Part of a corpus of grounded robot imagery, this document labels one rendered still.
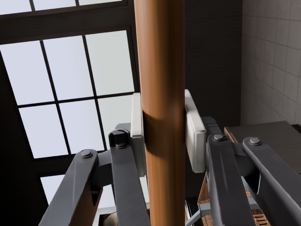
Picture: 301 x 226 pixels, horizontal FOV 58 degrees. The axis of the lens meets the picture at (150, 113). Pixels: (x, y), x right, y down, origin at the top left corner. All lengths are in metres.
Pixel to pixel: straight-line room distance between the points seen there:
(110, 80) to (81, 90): 0.36
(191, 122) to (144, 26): 0.06
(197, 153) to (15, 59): 3.30
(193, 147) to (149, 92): 0.04
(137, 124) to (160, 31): 0.06
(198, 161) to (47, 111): 3.35
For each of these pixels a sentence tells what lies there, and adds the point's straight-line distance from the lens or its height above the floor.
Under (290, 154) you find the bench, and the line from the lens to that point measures 1.95.
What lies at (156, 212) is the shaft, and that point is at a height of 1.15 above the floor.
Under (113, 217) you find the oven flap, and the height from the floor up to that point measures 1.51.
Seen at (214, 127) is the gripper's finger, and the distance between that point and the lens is 0.18.
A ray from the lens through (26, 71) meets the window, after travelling 3.41.
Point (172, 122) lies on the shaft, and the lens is 0.18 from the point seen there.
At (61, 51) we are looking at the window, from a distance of 3.24.
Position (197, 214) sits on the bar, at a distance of 1.46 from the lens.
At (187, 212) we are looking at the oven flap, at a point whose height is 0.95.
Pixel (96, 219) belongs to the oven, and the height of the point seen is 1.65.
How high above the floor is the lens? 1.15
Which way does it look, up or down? level
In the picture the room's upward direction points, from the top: 97 degrees counter-clockwise
